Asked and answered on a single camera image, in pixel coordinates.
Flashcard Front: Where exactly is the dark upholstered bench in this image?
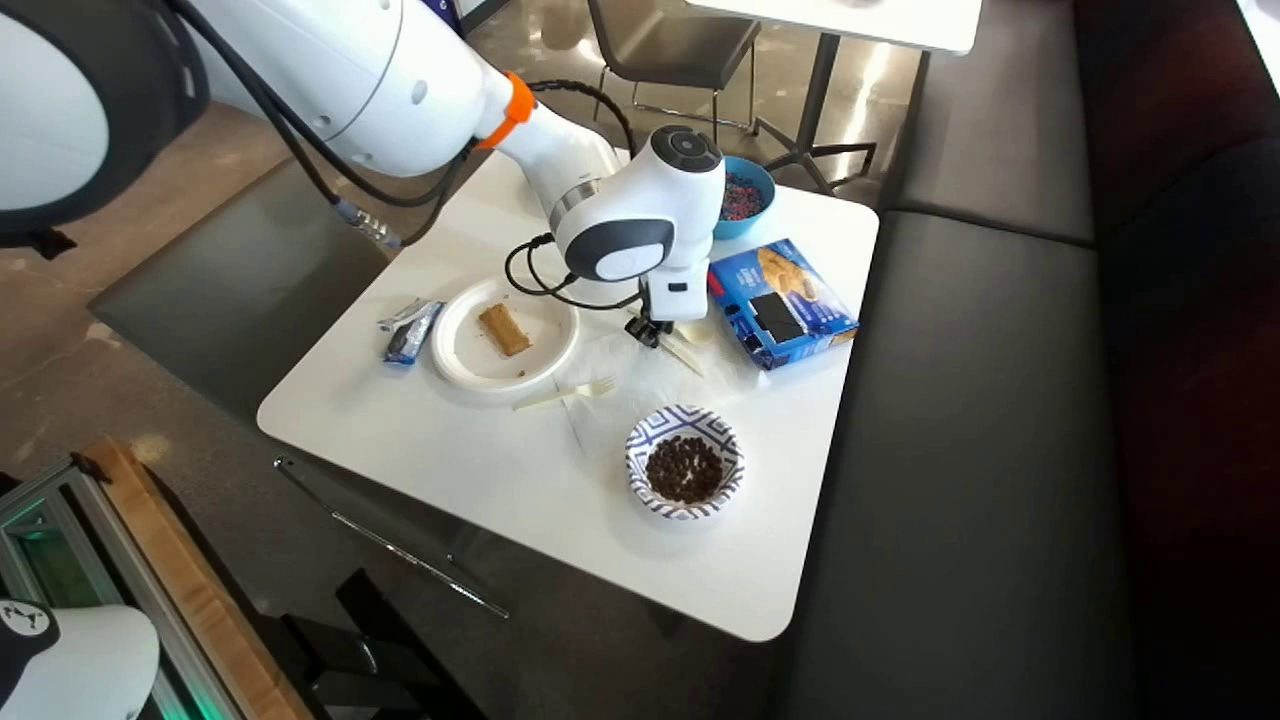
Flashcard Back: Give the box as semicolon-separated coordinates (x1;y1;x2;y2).
775;0;1280;720

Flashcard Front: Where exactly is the white black rounded device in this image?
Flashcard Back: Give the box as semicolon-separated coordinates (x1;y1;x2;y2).
0;598;168;720

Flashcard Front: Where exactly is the teal mug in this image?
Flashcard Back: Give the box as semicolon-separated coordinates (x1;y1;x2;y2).
710;151;778;247

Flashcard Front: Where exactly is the patterned bowl with dark food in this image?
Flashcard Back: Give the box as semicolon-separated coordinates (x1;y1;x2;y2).
618;401;747;523

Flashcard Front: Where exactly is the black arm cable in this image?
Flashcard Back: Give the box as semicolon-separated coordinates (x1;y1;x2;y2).
164;0;484;260

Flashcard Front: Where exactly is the white plastic fork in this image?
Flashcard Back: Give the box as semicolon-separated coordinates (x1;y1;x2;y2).
510;382;618;416

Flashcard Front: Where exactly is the black metal chair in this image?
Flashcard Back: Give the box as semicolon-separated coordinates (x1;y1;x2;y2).
584;0;767;107

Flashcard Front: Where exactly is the thin metal rod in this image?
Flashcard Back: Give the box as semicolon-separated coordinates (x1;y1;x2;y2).
266;455;510;623

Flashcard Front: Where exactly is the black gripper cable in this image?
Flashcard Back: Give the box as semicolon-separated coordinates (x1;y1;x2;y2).
501;228;649;319

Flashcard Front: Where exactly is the blue cardboard box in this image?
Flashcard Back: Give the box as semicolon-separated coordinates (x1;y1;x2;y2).
702;238;860;378

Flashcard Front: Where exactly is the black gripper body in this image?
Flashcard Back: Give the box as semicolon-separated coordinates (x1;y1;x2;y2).
623;310;678;344

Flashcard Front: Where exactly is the wooden desk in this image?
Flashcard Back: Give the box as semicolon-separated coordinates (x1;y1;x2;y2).
76;444;320;720

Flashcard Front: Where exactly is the silver blue foil wrapper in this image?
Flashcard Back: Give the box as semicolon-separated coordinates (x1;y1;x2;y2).
376;295;448;374

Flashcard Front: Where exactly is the white side table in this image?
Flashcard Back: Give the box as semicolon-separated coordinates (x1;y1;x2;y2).
683;0;986;191

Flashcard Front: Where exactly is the white round plate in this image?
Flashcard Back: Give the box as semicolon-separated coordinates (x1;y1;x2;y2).
427;276;588;412

